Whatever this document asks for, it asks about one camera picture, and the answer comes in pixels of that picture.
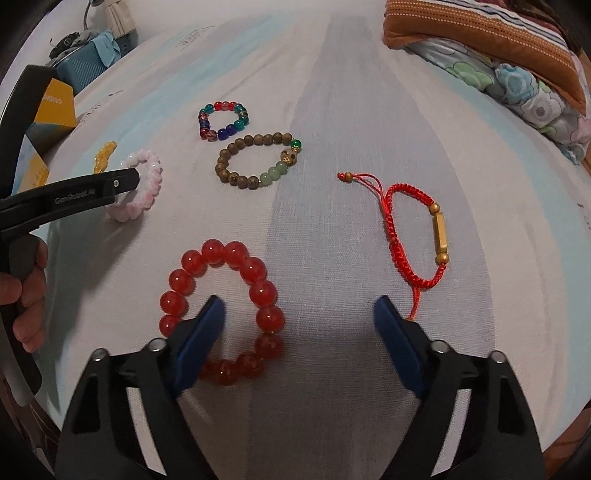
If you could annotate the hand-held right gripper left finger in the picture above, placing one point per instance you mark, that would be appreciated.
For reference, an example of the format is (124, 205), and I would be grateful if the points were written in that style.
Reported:
(199, 342)

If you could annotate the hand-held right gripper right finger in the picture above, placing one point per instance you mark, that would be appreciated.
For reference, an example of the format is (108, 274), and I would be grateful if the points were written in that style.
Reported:
(398, 342)

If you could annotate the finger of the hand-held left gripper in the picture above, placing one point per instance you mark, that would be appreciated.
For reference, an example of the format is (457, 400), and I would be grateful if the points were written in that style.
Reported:
(74, 199)

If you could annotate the person's left hand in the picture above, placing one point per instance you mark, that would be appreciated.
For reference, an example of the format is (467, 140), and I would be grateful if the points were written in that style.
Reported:
(33, 295)

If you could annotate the small yellow charm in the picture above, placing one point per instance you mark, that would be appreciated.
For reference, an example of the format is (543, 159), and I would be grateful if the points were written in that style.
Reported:
(102, 159)

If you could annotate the blue ribbed box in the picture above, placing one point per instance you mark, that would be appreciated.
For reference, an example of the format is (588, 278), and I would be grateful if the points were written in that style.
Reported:
(81, 69)

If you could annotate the dark grey cloth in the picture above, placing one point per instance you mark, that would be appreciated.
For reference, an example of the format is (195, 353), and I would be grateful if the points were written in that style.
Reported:
(69, 44)

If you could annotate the teal cloth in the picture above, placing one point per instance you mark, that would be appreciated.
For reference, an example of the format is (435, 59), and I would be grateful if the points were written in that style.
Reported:
(105, 48)

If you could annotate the light striped bed sheet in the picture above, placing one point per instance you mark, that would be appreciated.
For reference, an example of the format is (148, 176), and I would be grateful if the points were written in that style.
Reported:
(323, 138)

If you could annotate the floral blanket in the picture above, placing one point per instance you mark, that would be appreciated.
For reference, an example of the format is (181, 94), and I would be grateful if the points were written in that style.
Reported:
(517, 87)

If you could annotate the orange striped pillow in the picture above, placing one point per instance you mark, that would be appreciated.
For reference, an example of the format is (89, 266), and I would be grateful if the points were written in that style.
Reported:
(480, 32)

